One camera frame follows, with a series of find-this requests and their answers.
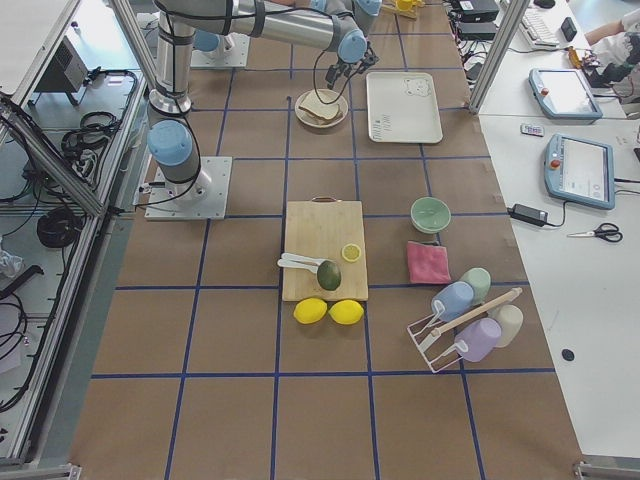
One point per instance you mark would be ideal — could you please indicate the green cup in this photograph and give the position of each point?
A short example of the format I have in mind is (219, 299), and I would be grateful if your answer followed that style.
(480, 281)

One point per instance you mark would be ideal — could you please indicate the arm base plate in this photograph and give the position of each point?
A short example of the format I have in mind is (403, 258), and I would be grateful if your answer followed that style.
(207, 199)
(236, 58)

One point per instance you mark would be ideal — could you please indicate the wooden cutting board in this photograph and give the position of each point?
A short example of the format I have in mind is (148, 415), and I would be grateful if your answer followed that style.
(320, 230)

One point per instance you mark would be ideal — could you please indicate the teach pendant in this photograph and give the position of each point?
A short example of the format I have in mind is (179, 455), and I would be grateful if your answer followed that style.
(564, 94)
(580, 170)

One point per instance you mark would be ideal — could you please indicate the beige cup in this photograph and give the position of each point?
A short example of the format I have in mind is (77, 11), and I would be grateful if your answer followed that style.
(510, 319)

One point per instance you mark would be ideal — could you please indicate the aluminium frame post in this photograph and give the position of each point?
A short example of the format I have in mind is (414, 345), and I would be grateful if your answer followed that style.
(506, 31)

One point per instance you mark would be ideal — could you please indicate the white wire cup rack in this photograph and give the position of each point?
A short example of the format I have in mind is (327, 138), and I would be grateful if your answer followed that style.
(434, 340)

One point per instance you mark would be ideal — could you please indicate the whole lemon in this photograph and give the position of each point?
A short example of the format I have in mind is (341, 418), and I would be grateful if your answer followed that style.
(346, 312)
(310, 310)

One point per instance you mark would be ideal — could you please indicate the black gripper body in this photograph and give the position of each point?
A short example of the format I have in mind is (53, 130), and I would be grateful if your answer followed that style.
(348, 66)

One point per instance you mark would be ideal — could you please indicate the wooden dish rack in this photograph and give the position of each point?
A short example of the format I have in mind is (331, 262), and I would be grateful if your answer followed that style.
(389, 6)

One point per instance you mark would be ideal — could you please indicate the pink cloth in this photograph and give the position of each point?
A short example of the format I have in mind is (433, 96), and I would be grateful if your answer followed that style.
(427, 264)

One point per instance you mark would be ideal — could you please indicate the black power adapter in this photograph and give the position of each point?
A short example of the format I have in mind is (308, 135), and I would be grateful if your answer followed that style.
(476, 31)

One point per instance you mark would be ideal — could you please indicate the light green bowl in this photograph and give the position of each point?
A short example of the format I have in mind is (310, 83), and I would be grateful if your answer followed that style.
(430, 215)

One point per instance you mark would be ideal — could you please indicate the cream bear tray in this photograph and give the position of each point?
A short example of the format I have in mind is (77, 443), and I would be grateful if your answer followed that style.
(402, 107)

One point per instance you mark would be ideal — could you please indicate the right whole lemon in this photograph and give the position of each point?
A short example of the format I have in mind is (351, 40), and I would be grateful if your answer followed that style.
(346, 312)

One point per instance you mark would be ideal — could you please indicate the avocado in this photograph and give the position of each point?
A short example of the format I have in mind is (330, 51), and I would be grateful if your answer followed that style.
(329, 275)

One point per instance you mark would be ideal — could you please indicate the near teach pendant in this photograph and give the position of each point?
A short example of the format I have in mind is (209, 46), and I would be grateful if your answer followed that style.
(580, 170)

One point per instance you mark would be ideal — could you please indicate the scissors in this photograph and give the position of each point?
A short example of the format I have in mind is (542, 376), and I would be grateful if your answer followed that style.
(608, 232)

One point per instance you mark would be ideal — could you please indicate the black computer box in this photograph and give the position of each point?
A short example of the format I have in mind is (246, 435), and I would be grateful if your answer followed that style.
(474, 11)

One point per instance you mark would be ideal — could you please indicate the yellow mug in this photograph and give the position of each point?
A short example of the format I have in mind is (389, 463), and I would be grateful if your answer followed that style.
(404, 5)

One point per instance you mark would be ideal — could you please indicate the purple cup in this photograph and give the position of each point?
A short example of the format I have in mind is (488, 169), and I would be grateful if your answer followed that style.
(478, 339)

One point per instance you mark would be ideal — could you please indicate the white bread slice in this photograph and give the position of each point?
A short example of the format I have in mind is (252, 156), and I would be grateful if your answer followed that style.
(321, 103)

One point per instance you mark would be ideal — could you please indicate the white round plate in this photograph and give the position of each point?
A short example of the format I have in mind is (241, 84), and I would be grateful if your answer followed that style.
(300, 114)

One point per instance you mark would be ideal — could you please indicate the small power brick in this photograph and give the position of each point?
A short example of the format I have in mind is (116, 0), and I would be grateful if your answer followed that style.
(528, 214)

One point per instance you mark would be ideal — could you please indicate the bread slice on plate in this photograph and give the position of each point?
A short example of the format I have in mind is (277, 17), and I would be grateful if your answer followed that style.
(322, 121)

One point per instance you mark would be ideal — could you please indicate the far teach pendant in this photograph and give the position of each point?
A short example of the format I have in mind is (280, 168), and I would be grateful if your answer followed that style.
(564, 94)

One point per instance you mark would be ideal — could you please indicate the blue cup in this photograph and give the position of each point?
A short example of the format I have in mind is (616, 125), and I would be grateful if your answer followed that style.
(452, 301)

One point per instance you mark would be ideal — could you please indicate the left whole lemon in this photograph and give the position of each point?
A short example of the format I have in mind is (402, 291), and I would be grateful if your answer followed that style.
(310, 310)

